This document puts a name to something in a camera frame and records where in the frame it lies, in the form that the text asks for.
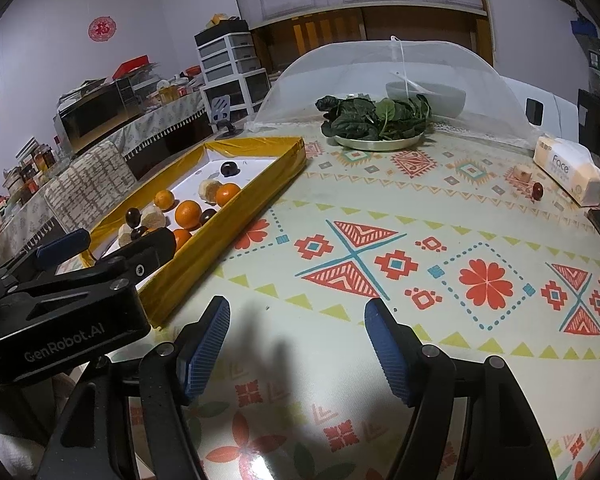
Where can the patterned tablecloth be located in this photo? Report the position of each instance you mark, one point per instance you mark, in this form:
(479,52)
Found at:
(380,210)

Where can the patterned chair back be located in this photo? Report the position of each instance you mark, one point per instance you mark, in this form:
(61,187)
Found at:
(92,180)

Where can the orange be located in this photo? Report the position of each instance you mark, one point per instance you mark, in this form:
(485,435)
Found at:
(227,195)
(164,199)
(181,239)
(187,214)

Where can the phone stand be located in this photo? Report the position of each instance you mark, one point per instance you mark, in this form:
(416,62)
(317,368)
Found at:
(222,110)

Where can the spinach leaves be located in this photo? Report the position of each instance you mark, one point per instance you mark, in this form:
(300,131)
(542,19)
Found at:
(370,117)

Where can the white mesh food cover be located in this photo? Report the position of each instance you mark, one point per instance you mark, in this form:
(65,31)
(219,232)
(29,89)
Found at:
(330,70)

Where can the brown wooden cabinet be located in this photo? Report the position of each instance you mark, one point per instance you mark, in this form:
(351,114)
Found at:
(330,27)

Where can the metal plate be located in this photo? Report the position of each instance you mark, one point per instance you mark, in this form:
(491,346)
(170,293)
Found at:
(380,145)

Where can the microwave oven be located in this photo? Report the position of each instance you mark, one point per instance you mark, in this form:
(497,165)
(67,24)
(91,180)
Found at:
(97,117)

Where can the dark purple plum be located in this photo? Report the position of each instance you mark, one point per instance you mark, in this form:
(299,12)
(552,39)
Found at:
(228,168)
(131,216)
(207,216)
(140,233)

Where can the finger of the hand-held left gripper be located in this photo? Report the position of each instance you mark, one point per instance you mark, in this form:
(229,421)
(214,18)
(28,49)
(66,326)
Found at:
(145,255)
(62,252)

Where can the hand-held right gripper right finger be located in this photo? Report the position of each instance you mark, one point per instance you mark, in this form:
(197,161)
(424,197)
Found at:
(390,350)

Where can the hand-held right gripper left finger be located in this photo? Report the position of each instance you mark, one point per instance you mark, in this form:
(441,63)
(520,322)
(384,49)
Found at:
(205,345)

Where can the cloth-covered side table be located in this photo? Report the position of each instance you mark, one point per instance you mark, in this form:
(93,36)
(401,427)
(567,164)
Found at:
(170,112)

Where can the red box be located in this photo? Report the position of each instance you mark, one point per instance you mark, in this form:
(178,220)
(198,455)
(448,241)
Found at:
(132,66)

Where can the white plastic chair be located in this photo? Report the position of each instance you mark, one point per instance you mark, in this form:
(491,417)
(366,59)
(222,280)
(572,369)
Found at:
(555,110)

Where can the yellow cardboard box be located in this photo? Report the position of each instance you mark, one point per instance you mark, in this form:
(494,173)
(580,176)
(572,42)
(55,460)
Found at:
(260,200)

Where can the plastic drawer unit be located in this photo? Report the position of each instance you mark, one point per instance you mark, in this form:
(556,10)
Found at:
(230,65)

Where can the tissue paper pack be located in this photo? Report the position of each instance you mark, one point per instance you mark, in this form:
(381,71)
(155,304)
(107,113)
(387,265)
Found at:
(567,170)

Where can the red round wall decoration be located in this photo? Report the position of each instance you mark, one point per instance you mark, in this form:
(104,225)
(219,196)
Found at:
(102,28)

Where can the cluster of jars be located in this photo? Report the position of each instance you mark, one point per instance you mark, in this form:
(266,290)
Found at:
(30,167)

